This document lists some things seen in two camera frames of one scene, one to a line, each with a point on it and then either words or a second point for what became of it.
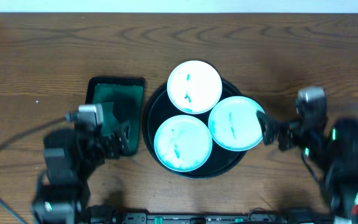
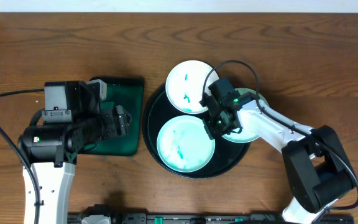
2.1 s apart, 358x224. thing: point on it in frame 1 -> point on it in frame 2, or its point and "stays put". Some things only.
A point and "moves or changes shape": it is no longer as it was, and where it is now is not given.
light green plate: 234,125 moves or changes shape
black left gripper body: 111,142 -> 119,121
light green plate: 183,143 stays put
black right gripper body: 290,131 -> 217,127
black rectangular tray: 122,100 stays put
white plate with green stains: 194,87 stays put
